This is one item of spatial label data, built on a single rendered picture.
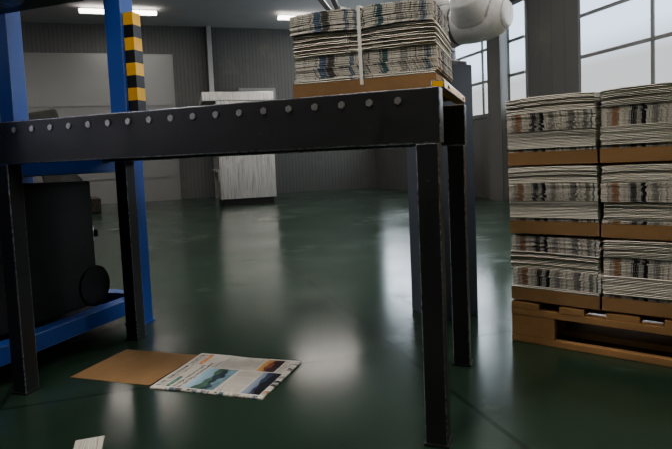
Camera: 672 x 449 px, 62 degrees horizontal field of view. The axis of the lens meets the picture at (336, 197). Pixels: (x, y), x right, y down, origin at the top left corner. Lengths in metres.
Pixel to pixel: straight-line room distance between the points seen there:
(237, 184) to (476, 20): 6.92
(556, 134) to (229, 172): 7.19
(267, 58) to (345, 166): 2.72
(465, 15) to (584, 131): 0.62
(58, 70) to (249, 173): 4.34
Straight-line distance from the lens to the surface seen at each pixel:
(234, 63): 11.53
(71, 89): 11.38
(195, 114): 1.45
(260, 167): 8.80
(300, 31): 1.52
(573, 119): 1.93
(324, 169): 11.73
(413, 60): 1.42
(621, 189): 1.90
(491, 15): 2.18
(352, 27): 1.47
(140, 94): 2.44
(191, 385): 1.80
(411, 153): 2.34
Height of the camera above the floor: 0.66
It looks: 4 degrees down
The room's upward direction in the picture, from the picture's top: 2 degrees counter-clockwise
